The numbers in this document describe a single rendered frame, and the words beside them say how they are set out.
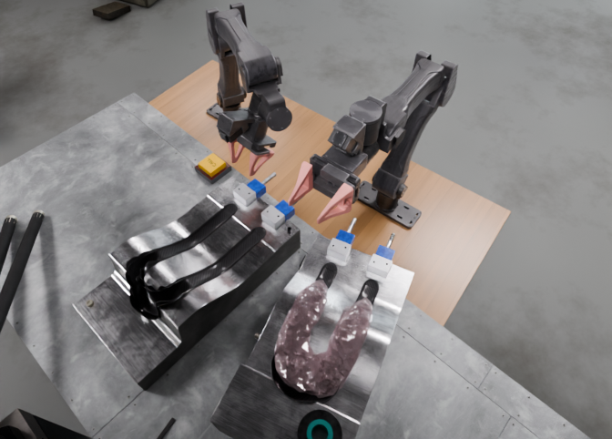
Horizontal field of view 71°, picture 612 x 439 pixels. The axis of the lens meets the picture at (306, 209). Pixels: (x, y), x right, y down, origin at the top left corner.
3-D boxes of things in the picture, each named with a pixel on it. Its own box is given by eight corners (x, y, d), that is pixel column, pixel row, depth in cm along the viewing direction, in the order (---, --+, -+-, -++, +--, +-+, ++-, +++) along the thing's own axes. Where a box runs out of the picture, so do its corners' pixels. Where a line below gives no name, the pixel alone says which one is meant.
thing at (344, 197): (329, 217, 70) (360, 180, 74) (294, 196, 72) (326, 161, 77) (328, 239, 75) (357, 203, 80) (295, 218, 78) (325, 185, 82)
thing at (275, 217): (296, 196, 119) (296, 183, 114) (310, 205, 117) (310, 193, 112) (262, 224, 113) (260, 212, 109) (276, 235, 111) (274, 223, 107)
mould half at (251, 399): (317, 245, 117) (318, 222, 108) (410, 282, 110) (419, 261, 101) (219, 430, 90) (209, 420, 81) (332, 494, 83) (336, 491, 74)
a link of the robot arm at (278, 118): (301, 125, 94) (295, 72, 86) (264, 136, 92) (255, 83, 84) (282, 102, 102) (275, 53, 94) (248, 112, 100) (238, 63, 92)
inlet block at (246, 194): (269, 175, 123) (268, 162, 119) (281, 184, 121) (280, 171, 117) (235, 202, 117) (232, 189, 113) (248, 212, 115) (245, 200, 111)
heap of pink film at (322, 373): (311, 275, 105) (311, 259, 99) (380, 304, 100) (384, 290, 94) (259, 374, 91) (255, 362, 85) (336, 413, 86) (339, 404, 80)
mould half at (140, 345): (236, 196, 127) (229, 165, 116) (300, 247, 116) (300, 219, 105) (83, 314, 105) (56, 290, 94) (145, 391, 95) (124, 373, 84)
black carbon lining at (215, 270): (230, 205, 116) (225, 182, 108) (272, 239, 110) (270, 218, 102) (119, 292, 101) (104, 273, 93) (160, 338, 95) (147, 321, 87)
